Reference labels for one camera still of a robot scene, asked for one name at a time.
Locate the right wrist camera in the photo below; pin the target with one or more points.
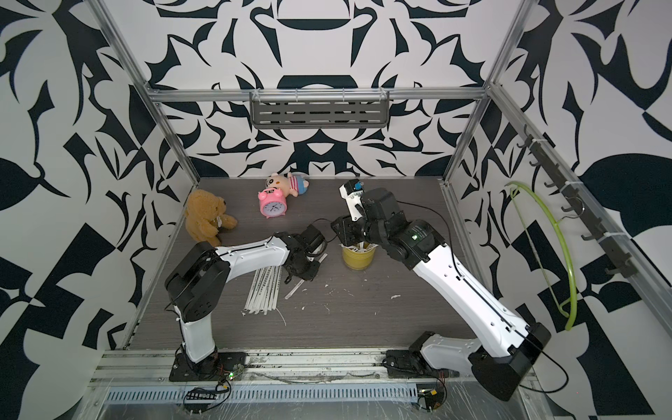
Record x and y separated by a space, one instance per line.
351 192

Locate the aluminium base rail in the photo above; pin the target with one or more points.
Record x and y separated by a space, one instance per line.
289 366

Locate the white straw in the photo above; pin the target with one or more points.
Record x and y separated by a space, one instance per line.
273 288
276 280
261 291
253 290
309 275
266 290
261 286
266 308

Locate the white cable duct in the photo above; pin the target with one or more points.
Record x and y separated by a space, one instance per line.
266 394

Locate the pink alarm clock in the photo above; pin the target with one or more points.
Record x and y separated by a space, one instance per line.
272 203

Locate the brown teddy bear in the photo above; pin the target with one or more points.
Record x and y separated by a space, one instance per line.
206 215

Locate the bundle of wrapped straws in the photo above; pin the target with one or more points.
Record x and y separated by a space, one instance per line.
361 248

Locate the black wall hook rail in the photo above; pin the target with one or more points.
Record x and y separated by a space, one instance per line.
563 180

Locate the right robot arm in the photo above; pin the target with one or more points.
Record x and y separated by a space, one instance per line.
506 347

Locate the yellow plastic cup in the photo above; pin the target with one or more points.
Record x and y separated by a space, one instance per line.
357 262

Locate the green plastic hanger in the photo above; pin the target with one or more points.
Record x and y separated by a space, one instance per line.
568 307

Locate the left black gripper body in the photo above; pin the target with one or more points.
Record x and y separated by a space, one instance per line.
310 269

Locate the grey slotted wall shelf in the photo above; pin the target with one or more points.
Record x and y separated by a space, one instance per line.
319 112

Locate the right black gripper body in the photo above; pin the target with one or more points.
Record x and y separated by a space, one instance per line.
353 231

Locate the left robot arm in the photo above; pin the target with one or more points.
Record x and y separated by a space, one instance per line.
195 287

